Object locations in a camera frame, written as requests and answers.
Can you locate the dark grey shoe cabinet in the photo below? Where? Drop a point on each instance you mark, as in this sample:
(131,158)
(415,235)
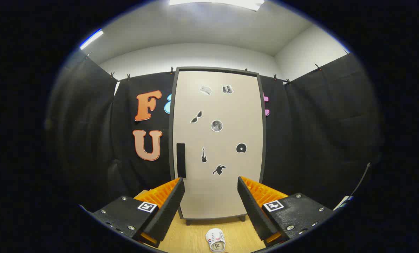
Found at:
(216,69)

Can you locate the white flat panel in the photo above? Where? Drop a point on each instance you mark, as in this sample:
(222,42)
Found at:
(342,203)

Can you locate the beige shoe cabinet door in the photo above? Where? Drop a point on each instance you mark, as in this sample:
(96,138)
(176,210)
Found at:
(227,105)

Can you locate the white shoe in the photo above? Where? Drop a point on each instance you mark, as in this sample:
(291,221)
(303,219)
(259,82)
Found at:
(214,239)

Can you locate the narrow ceiling light strip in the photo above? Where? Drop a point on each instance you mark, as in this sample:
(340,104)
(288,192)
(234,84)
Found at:
(91,39)

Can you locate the wide ceiling light panel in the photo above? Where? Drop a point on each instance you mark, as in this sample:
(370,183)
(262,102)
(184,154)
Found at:
(230,2)

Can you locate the black backdrop cloth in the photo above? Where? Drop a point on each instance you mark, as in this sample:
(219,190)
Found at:
(318,123)

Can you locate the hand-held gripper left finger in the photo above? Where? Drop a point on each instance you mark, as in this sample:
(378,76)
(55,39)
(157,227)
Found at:
(169,211)

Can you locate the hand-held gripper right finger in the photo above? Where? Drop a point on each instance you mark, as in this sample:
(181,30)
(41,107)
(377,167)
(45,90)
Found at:
(253,211)

